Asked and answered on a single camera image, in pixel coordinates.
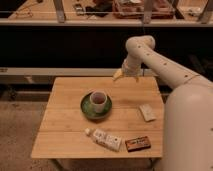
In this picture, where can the wooden table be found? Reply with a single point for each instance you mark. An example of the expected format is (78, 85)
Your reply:
(61, 135)

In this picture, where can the dark device on shelf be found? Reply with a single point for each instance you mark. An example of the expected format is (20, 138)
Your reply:
(79, 9)

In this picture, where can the red tray on shelf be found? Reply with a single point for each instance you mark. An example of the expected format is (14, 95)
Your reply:
(136, 9)

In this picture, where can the white wrapped packet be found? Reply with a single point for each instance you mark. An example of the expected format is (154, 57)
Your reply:
(147, 112)

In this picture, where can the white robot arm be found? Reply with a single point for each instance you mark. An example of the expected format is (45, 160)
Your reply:
(188, 111)

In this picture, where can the green saucer plate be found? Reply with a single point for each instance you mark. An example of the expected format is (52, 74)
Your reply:
(88, 111)

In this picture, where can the white tube with cap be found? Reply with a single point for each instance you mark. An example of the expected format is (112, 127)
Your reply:
(104, 139)

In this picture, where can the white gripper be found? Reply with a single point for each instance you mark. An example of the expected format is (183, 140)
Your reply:
(128, 69)

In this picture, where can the brown chocolate bar box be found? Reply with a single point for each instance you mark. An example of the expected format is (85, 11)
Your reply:
(138, 144)

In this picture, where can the metal shelf rack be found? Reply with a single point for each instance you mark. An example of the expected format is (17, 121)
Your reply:
(59, 12)

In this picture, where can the white ceramic cup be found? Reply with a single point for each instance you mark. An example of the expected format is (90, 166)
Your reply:
(98, 100)

